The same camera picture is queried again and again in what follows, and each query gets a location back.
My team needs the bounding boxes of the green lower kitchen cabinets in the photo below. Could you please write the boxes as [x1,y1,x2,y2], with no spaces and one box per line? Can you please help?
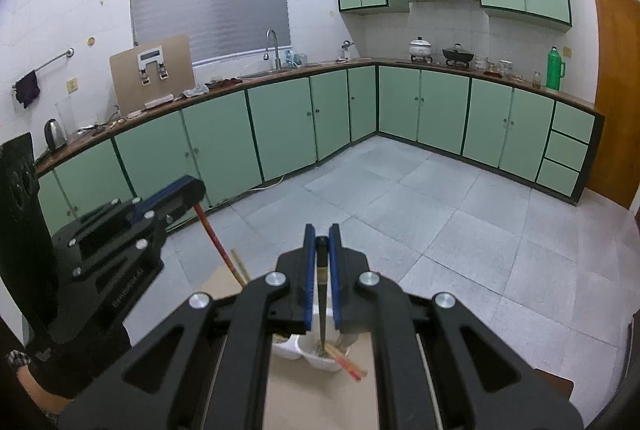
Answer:
[35,61,606,237]

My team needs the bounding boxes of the metal sink faucet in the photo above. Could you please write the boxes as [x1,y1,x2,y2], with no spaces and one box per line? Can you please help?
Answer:
[263,29,282,72]

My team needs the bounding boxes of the thick plain bamboo chopstick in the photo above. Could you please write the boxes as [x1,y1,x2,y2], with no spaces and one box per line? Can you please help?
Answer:
[230,248,251,285]

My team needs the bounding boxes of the wooden door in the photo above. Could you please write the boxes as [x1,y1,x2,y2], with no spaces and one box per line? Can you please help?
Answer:
[584,0,640,211]

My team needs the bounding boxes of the steel electric kettle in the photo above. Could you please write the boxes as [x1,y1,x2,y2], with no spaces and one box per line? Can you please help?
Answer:
[44,118,69,154]

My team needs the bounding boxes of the silver clip device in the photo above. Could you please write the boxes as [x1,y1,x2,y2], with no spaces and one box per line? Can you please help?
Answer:
[136,45,169,86]

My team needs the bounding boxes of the green thermos flask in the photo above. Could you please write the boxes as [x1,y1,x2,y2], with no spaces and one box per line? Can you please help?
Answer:
[545,46,567,91]

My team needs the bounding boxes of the black wok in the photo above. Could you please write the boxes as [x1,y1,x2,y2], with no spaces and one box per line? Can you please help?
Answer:
[442,43,475,68]

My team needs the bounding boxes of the metal towel bar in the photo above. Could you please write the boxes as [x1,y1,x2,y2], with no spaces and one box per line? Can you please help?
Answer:
[11,48,76,90]

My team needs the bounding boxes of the dark hanging towel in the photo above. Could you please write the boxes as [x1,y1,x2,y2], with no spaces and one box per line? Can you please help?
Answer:
[14,70,42,110]

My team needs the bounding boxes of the person's left forearm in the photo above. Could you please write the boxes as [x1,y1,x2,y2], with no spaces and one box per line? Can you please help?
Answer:
[5,349,76,418]

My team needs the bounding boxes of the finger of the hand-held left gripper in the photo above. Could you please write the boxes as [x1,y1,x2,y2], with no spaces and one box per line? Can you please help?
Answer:
[75,174,207,231]
[131,197,205,241]

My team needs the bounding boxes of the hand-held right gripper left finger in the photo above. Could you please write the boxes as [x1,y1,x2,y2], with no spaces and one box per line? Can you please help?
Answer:
[60,223,318,430]

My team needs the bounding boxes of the white plastic utensil holder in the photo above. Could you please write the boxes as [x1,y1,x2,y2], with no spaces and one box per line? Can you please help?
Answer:
[272,304,359,374]

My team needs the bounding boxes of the brown cardboard board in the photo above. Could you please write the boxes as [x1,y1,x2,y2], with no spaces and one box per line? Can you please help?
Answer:
[109,35,196,118]

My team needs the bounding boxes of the person's left hand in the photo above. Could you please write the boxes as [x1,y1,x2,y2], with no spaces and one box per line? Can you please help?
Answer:
[22,322,133,403]

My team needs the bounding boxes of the white cooking pot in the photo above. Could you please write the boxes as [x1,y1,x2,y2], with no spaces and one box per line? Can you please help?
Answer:
[409,37,434,62]

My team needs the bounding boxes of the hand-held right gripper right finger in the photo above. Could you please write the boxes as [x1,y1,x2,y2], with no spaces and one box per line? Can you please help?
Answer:
[327,223,584,430]

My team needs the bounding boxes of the dark red chopstick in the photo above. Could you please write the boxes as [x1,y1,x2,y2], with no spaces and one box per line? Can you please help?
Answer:
[192,204,249,287]

